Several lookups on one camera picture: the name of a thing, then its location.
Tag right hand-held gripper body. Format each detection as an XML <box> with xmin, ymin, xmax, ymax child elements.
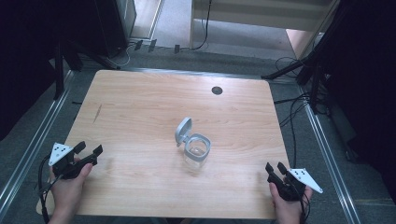
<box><xmin>274</xmin><ymin>168</ymin><xmax>324</xmax><ymax>203</ymax></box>

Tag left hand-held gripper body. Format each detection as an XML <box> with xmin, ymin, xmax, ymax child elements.
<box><xmin>48</xmin><ymin>142</ymin><xmax>84</xmax><ymax>180</ymax></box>

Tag clear jar with grey flip lid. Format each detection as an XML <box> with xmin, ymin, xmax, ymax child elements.
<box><xmin>174</xmin><ymin>116</ymin><xmax>212</xmax><ymax>171</ymax></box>

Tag person's right hand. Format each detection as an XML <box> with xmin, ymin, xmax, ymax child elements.
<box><xmin>268</xmin><ymin>182</ymin><xmax>314</xmax><ymax>224</ymax></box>

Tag person's left hand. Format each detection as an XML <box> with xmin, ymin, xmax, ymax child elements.
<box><xmin>48</xmin><ymin>157</ymin><xmax>94</xmax><ymax>218</ymax></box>

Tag black metal stand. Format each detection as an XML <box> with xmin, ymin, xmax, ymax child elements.
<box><xmin>50</xmin><ymin>36</ymin><xmax>120</xmax><ymax>101</ymax></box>
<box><xmin>261</xmin><ymin>6</ymin><xmax>344</xmax><ymax>115</ymax></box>

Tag black curtain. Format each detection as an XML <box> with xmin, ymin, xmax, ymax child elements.
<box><xmin>320</xmin><ymin>0</ymin><xmax>396</xmax><ymax>203</ymax></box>
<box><xmin>0</xmin><ymin>0</ymin><xmax>104</xmax><ymax>143</ymax></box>

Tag black cabinet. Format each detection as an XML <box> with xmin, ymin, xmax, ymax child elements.
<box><xmin>92</xmin><ymin>0</ymin><xmax>138</xmax><ymax>59</ymax></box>

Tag white shelf unit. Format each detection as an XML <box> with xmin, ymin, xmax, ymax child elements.
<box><xmin>189</xmin><ymin>0</ymin><xmax>340</xmax><ymax>50</ymax></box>

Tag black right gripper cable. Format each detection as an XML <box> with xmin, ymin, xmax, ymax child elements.
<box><xmin>297</xmin><ymin>192</ymin><xmax>312</xmax><ymax>224</ymax></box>

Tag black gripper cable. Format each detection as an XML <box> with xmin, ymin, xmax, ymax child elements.
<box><xmin>297</xmin><ymin>192</ymin><xmax>312</xmax><ymax>224</ymax></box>
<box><xmin>34</xmin><ymin>154</ymin><xmax>64</xmax><ymax>224</ymax></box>

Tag metal floor rail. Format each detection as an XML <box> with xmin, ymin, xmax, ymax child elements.
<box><xmin>298</xmin><ymin>87</ymin><xmax>362</xmax><ymax>224</ymax></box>
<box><xmin>0</xmin><ymin>69</ymin><xmax>76</xmax><ymax>216</ymax></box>

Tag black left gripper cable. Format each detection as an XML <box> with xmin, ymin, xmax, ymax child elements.
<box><xmin>34</xmin><ymin>154</ymin><xmax>64</xmax><ymax>224</ymax></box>

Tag black floor cables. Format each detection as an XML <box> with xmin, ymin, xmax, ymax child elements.
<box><xmin>273</xmin><ymin>55</ymin><xmax>331</xmax><ymax>171</ymax></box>

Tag white floor cable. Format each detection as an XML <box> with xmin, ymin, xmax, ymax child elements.
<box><xmin>106</xmin><ymin>43</ymin><xmax>138</xmax><ymax>68</ymax></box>

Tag black hanging cable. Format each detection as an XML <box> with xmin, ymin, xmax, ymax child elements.
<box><xmin>181</xmin><ymin>0</ymin><xmax>213</xmax><ymax>52</ymax></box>

